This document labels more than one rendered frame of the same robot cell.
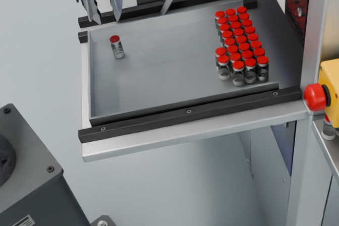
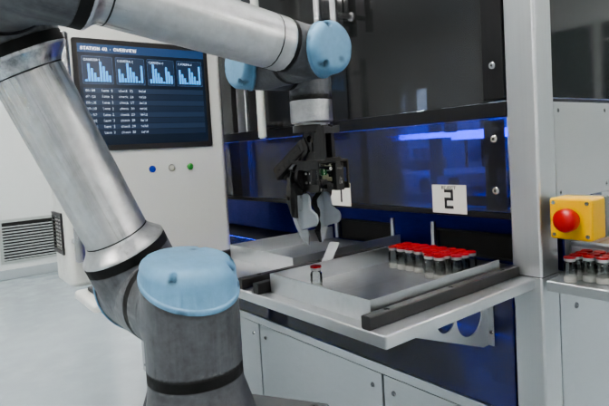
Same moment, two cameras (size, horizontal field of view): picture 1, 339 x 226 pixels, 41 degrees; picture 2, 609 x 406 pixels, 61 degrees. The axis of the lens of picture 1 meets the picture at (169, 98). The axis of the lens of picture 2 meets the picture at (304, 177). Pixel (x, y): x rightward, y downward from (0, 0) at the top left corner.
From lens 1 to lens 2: 77 cm
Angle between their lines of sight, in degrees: 55
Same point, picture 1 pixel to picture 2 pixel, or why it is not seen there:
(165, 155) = not seen: outside the picture
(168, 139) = (453, 311)
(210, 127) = (478, 298)
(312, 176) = (551, 379)
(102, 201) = not seen: outside the picture
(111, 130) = (397, 308)
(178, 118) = (447, 294)
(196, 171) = not seen: outside the picture
